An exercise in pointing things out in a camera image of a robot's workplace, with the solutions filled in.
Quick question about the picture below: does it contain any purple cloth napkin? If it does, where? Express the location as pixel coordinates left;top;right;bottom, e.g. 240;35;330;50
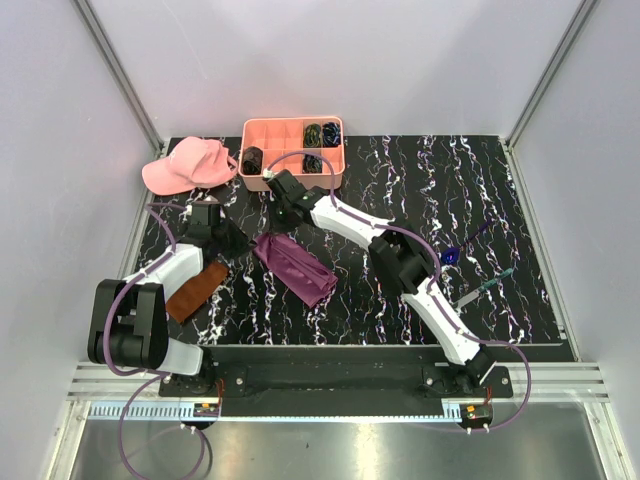
253;232;338;308

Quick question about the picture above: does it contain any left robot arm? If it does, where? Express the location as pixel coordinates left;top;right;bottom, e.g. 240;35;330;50
87;197;255;396

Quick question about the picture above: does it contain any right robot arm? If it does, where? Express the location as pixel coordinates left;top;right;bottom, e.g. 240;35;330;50
263;169;496;397

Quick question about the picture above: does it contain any brown cloth napkin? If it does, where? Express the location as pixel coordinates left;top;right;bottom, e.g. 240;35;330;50
166;262;229;324

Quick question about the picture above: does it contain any dark rolled sock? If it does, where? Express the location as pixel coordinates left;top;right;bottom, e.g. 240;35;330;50
242;146;264;176

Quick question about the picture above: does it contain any pink baseball cap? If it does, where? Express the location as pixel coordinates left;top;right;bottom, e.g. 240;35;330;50
142;136;238;196

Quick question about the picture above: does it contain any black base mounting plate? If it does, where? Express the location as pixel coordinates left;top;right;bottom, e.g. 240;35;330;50
159;345;513;421

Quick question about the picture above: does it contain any blue small object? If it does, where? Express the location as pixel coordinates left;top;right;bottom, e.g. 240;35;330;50
441;248;460;265

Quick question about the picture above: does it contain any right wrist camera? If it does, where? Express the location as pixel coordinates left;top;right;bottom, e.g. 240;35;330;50
264;170;312;204

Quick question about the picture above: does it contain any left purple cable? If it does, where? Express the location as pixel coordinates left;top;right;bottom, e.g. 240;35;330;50
102;202;214;479

